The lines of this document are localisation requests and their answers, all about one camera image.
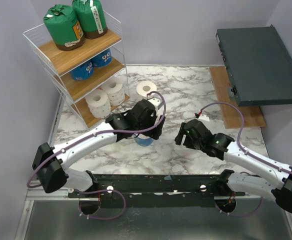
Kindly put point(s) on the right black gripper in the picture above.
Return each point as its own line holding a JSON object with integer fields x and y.
{"x": 182, "y": 134}

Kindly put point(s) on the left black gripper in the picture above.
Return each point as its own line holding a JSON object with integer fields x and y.
{"x": 155, "y": 133}

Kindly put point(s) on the white patterned roll blue dots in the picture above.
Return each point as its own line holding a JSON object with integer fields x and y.
{"x": 98, "y": 103}

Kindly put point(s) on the green roll orange label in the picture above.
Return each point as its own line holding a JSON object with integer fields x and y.
{"x": 64, "y": 27}

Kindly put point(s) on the green roll white label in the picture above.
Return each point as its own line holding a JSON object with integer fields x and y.
{"x": 91, "y": 17}

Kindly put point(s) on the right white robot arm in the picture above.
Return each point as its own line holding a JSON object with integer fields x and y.
{"x": 270, "y": 179}

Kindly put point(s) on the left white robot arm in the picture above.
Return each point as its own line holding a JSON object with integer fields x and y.
{"x": 112, "y": 130}

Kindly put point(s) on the wooden board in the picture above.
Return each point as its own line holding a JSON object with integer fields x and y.
{"x": 252, "y": 115}

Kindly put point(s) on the dark teal metal box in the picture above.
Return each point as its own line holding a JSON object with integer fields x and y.
{"x": 258, "y": 65}

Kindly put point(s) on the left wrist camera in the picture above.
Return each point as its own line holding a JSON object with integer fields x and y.
{"x": 157, "y": 103}

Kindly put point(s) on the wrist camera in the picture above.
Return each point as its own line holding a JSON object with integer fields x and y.
{"x": 157, "y": 103}
{"x": 202, "y": 117}

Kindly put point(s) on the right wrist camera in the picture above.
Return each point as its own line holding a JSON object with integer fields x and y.
{"x": 202, "y": 117}

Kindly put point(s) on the black mounting rail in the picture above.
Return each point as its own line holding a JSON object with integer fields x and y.
{"x": 157, "y": 191}

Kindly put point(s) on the aluminium extrusion rail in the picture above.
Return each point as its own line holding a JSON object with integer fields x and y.
{"x": 44, "y": 165}

